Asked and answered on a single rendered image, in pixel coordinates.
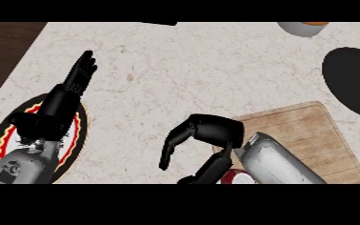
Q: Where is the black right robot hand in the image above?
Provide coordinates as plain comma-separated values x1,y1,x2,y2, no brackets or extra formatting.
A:
158,113,246,185

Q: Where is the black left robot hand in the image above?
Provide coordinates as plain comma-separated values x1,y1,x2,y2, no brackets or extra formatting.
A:
7,50,100,142

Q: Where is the black pan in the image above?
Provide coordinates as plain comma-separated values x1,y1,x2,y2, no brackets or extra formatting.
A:
320,46,360,115

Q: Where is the wooden cutting board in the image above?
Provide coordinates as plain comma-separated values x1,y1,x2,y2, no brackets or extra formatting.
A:
211,100,360,185

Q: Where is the grey bowl with orange content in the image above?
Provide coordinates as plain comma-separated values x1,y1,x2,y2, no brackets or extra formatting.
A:
276,21,330,38

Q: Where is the black object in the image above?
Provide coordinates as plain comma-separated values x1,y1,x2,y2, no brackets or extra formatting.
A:
140,21,178,27

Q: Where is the black plate with red rim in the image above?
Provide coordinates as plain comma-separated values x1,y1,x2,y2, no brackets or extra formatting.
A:
0,92,90,185

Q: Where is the red can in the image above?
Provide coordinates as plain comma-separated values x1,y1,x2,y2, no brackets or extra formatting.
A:
220,168,256,185

